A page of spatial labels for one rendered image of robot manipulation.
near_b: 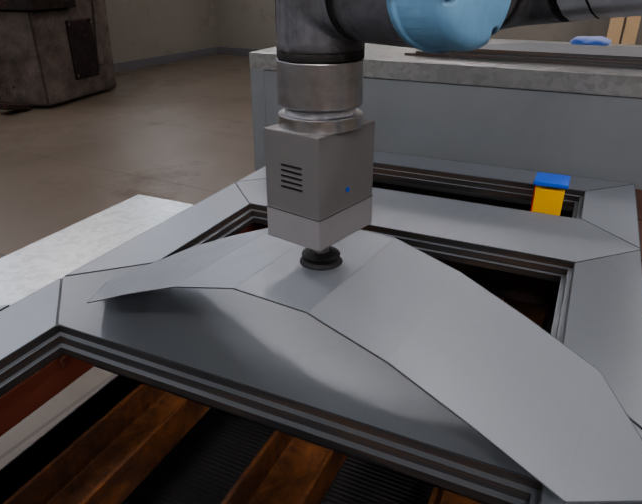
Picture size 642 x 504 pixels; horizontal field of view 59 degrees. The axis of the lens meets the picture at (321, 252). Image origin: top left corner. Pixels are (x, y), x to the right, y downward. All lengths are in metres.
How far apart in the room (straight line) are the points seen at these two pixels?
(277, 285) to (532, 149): 0.91
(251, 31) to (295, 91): 9.39
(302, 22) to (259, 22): 9.30
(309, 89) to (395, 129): 0.92
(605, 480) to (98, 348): 0.54
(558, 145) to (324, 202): 0.90
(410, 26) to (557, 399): 0.34
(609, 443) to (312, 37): 0.42
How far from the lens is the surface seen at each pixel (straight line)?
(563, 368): 0.59
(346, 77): 0.48
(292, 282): 0.53
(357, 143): 0.52
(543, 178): 1.14
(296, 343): 0.66
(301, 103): 0.48
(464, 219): 1.01
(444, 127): 1.36
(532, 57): 1.41
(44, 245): 1.24
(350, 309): 0.50
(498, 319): 0.58
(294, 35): 0.48
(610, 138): 1.33
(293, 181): 0.50
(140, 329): 0.72
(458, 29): 0.39
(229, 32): 10.13
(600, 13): 0.49
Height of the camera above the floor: 1.23
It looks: 26 degrees down
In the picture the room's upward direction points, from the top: straight up
